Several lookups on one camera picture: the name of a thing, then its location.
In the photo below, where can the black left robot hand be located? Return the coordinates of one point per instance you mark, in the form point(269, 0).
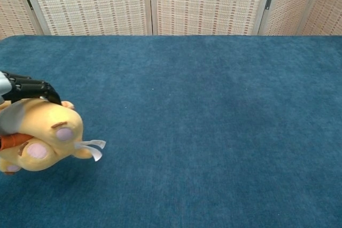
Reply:
point(32, 87)

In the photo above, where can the yellow plush duck toy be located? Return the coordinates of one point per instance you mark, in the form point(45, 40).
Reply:
point(53, 127)

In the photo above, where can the woven folding screen panel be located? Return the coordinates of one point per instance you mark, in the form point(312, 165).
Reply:
point(288, 3)
point(328, 6)
point(208, 1)
point(13, 11)
point(88, 1)

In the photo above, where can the black screen hinge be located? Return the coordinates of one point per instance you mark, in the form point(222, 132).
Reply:
point(29, 2)
point(268, 2)

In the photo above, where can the blue table cloth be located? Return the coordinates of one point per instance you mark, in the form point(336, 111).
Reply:
point(192, 132)

